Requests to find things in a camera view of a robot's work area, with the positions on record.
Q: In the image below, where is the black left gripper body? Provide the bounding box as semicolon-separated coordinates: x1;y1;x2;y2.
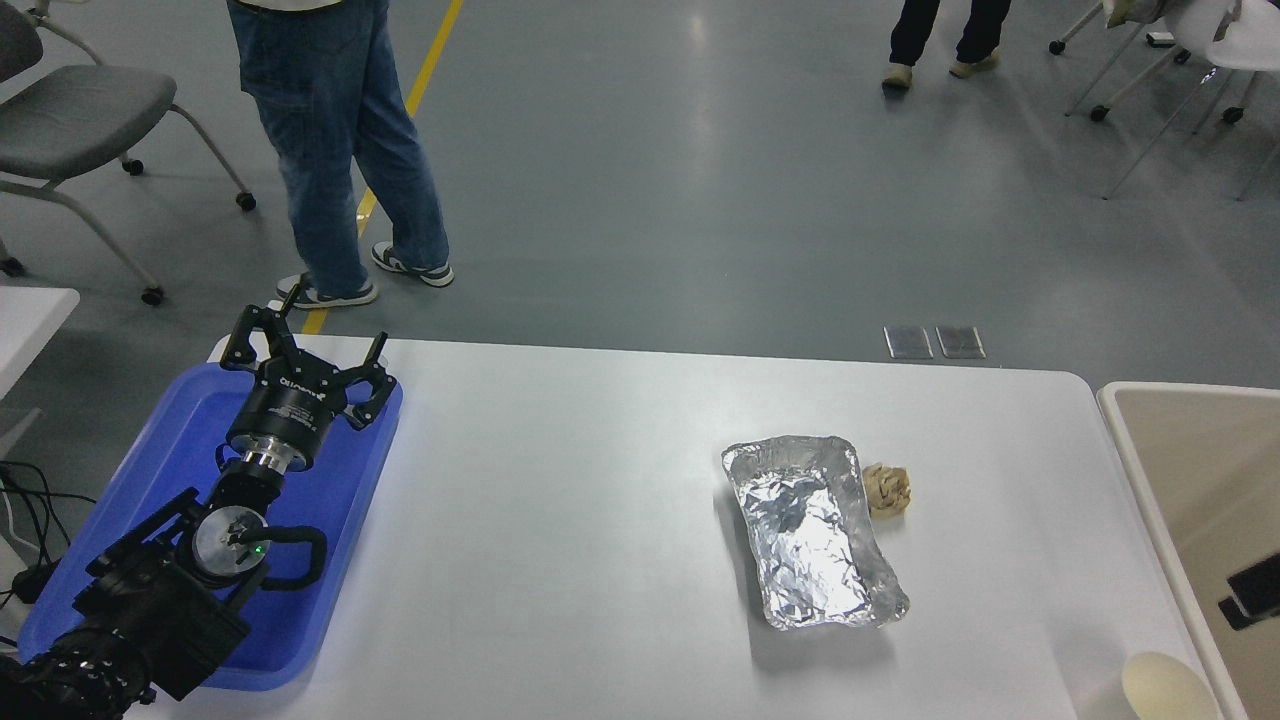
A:
226;366;348;471

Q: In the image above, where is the cream paper cup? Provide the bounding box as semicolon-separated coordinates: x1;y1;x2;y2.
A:
1120;651;1224;720

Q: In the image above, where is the silver foil tray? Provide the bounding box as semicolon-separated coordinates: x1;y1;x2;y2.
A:
721;435;911;632

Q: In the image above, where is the blue plastic tray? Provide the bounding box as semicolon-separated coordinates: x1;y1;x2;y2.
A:
18;360;405;693

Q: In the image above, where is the large pale bin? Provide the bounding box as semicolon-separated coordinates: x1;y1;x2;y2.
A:
1097;382;1280;720

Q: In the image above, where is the person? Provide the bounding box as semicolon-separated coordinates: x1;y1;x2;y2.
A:
882;0;1013;91
226;0;456;309

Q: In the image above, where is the white side table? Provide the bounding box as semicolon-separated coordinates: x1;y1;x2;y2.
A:
0;285;81;401

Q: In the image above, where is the grey office chair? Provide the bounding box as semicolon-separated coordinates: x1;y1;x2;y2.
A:
0;0;257;306

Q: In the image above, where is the crumpled tan paper ball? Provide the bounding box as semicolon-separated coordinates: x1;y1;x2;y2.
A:
862;462;913;519

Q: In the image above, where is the white chair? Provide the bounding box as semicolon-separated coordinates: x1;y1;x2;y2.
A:
1048;0;1246;66
1090;0;1280;201

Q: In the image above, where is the olive bag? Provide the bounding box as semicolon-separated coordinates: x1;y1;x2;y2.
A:
1103;0;1171;29

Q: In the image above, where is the black cable bundle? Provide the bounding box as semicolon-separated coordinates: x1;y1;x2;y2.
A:
0;460;98;611

